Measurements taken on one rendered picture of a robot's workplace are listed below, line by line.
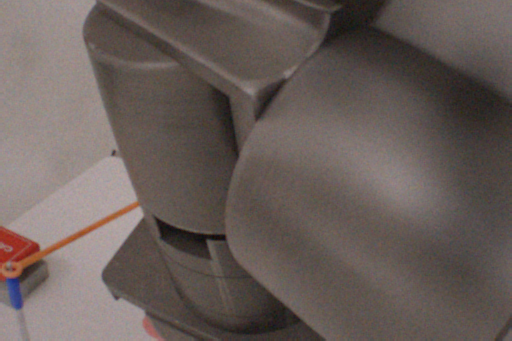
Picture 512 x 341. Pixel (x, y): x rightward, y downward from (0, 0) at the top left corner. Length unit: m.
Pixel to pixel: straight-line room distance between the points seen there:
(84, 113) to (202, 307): 1.61
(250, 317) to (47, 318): 0.25
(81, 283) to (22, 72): 1.62
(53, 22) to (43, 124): 0.42
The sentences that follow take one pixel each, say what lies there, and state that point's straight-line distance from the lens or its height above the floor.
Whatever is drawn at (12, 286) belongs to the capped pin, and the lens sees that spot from 0.27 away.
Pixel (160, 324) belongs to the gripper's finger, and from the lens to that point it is 0.19.
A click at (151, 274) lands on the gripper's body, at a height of 1.26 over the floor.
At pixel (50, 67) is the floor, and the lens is 1.92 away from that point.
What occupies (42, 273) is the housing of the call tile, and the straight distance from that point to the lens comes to 0.42.
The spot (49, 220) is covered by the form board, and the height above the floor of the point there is 1.01.
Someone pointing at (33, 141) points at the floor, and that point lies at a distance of 1.84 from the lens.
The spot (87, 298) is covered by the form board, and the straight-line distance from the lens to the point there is 0.41.
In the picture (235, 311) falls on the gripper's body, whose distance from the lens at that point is 0.16.
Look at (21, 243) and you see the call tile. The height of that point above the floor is 1.11.
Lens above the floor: 1.44
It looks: 71 degrees down
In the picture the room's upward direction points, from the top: 32 degrees counter-clockwise
